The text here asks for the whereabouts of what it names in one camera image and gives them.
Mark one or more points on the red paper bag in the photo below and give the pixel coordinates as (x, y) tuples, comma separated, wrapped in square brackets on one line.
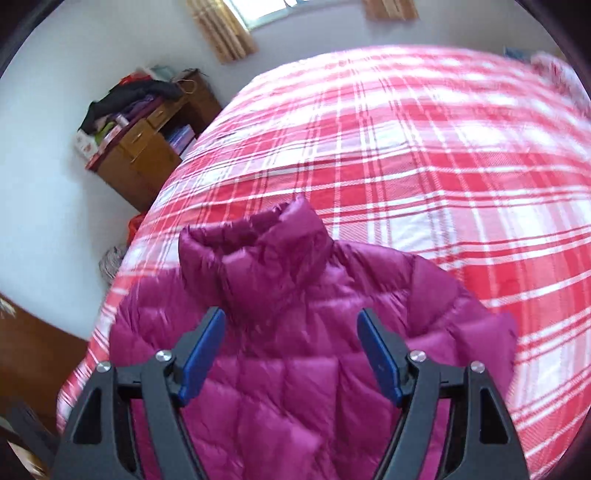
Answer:
[(134, 79)]

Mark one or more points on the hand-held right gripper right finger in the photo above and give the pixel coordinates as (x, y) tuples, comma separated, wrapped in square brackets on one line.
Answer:
[(378, 355)]

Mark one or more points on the patterned woven bag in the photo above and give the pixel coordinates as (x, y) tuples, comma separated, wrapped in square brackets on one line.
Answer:
[(111, 263)]

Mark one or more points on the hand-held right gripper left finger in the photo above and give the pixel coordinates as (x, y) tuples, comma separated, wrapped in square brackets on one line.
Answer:
[(203, 355)]

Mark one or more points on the red plaid bed sheet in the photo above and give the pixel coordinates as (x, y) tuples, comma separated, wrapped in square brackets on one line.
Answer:
[(415, 161)]

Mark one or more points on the blue cloth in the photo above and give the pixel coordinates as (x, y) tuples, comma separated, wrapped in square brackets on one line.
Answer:
[(517, 53)]

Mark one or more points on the stack of blue books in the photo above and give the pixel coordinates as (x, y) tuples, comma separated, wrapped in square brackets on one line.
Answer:
[(182, 137)]

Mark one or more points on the brown wooden cabinet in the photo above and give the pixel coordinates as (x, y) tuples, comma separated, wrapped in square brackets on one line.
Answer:
[(32, 350)]

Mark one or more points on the white red box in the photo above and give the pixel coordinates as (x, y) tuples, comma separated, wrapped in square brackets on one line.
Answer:
[(85, 145)]

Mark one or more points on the beige patterned curtain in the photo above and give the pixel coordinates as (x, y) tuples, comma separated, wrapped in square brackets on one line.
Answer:
[(388, 9), (221, 32)]

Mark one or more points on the pile of dark clothes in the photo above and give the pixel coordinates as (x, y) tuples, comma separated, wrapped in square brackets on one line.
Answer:
[(134, 94)]

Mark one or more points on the magenta puffer jacket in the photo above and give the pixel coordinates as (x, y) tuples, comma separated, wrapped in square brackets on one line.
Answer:
[(286, 286)]

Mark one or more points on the window with metal frame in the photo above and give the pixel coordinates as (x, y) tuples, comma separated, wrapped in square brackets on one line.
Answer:
[(263, 9)]

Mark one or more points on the pink floral quilt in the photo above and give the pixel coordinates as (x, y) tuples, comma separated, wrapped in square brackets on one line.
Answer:
[(561, 74)]

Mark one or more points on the brown wooden desk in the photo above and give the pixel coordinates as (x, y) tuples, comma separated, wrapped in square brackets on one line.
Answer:
[(134, 166)]

